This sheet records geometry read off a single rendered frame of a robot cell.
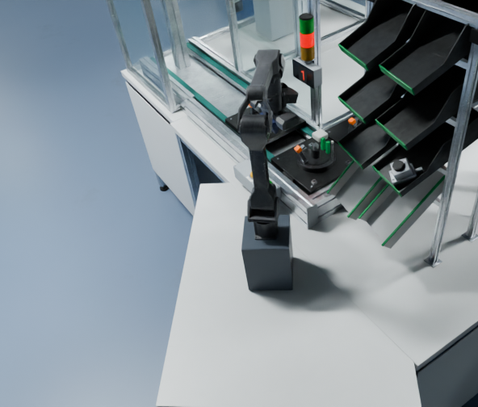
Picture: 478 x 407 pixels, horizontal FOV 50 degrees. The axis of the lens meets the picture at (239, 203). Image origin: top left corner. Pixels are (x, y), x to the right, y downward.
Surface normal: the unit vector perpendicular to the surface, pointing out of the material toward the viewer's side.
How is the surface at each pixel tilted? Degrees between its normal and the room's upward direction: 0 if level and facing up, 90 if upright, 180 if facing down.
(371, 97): 25
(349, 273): 0
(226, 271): 0
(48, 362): 0
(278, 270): 90
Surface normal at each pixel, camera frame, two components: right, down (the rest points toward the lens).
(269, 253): -0.08, 0.70
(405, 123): -0.50, -0.50
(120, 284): -0.12, -0.71
